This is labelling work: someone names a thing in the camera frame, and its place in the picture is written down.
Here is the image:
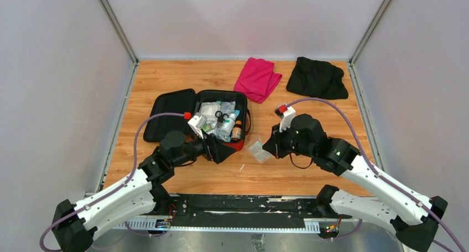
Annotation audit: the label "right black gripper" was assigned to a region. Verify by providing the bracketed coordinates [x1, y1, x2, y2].
[263, 121, 315, 159]

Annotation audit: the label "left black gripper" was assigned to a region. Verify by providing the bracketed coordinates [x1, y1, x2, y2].
[171, 127, 236, 168]

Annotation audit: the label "teal blister pack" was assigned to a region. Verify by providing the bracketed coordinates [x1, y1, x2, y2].
[247, 135, 272, 164]

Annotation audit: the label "clear bag of swabs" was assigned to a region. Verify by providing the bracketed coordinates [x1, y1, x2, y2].
[220, 101, 236, 114]

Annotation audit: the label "white gauze packet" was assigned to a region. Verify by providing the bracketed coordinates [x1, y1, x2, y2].
[199, 102, 221, 121]

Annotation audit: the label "red black medicine kit case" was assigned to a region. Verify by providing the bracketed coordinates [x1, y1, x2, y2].
[143, 88, 251, 151]

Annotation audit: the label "small green medicine box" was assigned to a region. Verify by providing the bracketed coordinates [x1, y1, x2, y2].
[202, 123, 214, 134]

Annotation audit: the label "black handled scissors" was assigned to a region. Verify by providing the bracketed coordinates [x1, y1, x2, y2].
[215, 111, 230, 128]

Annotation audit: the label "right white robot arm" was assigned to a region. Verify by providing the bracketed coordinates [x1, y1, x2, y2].
[262, 114, 447, 251]

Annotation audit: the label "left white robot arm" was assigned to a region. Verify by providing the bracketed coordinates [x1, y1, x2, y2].
[51, 131, 236, 251]

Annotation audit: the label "brown medicine bottle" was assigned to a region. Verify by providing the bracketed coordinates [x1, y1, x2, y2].
[231, 120, 243, 143]

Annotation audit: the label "white lotion bottle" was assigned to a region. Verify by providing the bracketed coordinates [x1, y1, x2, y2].
[219, 113, 237, 137]

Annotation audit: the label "pink folded cloth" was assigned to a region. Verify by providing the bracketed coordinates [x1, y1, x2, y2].
[233, 57, 283, 103]

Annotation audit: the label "black folded cloth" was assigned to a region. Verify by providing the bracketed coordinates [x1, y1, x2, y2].
[286, 57, 349, 100]

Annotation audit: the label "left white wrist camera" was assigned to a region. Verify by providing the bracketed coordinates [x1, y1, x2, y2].
[183, 112, 207, 139]

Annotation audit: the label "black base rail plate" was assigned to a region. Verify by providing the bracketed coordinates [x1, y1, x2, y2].
[145, 194, 348, 231]

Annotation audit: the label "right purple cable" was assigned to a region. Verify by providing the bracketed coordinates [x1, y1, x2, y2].
[287, 97, 466, 252]

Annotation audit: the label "purple cable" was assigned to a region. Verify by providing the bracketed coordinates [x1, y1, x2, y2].
[39, 112, 187, 252]
[287, 97, 466, 252]

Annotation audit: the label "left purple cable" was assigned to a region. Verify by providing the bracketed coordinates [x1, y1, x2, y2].
[39, 112, 187, 252]

